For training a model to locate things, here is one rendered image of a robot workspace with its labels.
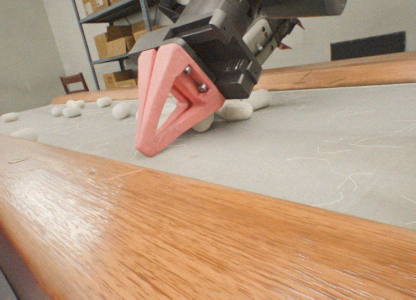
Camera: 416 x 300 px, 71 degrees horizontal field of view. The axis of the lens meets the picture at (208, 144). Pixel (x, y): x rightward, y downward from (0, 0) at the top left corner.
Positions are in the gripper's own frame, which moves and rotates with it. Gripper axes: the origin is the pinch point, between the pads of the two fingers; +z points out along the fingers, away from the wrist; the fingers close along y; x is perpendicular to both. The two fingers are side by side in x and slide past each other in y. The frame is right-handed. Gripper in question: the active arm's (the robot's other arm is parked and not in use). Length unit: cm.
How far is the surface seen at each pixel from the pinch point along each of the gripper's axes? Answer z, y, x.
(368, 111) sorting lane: -9.6, 11.4, 9.4
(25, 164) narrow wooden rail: 5.2, 0.0, -6.4
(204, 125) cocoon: -4.3, 0.2, 4.0
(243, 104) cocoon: -8.1, 1.6, 6.1
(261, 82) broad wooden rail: -20.2, -7.2, 16.7
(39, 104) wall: -80, -466, 90
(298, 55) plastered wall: -153, -93, 137
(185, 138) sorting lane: -2.5, -0.6, 3.4
